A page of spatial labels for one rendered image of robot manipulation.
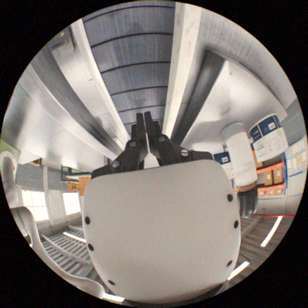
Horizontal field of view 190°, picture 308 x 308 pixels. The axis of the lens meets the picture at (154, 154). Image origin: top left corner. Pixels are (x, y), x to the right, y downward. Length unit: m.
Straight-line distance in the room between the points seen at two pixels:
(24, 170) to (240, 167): 5.84
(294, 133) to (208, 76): 4.27
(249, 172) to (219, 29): 0.32
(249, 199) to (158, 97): 0.33
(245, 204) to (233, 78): 0.31
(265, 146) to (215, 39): 0.37
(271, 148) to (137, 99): 0.44
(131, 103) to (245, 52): 0.26
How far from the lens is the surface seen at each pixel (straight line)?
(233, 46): 0.23
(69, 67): 0.20
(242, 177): 0.32
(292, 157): 4.31
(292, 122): 4.40
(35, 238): 0.52
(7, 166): 0.72
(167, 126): 0.15
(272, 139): 0.44
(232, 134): 0.32
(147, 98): 0.15
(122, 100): 0.15
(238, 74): 0.19
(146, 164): 0.20
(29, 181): 5.73
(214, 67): 0.17
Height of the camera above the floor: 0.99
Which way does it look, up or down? 16 degrees down
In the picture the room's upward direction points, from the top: 171 degrees clockwise
